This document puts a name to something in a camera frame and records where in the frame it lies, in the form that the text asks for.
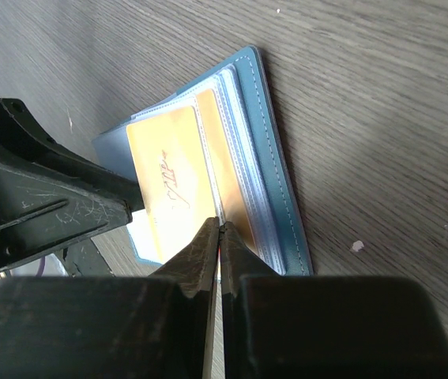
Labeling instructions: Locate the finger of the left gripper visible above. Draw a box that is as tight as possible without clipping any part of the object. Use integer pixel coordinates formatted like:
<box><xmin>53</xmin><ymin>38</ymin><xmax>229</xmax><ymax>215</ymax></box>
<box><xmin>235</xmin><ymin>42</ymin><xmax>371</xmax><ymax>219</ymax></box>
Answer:
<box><xmin>0</xmin><ymin>98</ymin><xmax>144</xmax><ymax>272</ymax></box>

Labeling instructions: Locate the gold VIP credit card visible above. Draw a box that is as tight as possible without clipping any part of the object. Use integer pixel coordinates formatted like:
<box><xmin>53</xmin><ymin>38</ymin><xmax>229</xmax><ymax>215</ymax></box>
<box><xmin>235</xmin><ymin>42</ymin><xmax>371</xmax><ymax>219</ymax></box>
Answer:
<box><xmin>126</xmin><ymin>106</ymin><xmax>217</xmax><ymax>261</ymax></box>

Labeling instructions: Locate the blue leather card holder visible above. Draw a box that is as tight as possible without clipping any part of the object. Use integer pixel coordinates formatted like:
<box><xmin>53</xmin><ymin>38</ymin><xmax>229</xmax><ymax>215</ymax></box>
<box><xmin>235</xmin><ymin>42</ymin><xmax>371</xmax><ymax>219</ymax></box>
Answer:
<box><xmin>92</xmin><ymin>46</ymin><xmax>313</xmax><ymax>276</ymax></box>

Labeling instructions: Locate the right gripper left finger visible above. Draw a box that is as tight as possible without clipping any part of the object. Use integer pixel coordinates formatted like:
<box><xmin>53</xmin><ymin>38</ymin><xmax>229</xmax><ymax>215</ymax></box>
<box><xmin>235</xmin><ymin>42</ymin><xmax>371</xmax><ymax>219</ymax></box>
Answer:
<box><xmin>0</xmin><ymin>218</ymin><xmax>219</xmax><ymax>378</ymax></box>

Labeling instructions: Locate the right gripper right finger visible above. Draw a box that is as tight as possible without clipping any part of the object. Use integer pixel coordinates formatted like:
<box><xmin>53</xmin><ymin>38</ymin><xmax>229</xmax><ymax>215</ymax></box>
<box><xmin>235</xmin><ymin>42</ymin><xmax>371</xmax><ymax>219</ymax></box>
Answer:
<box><xmin>220</xmin><ymin>223</ymin><xmax>448</xmax><ymax>378</ymax></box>

